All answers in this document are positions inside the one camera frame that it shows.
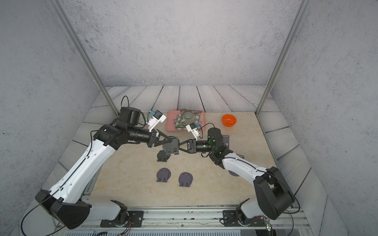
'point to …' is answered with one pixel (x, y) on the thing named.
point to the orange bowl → (229, 120)
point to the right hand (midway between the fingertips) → (177, 151)
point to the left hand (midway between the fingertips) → (170, 139)
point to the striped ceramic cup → (189, 118)
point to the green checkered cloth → (178, 126)
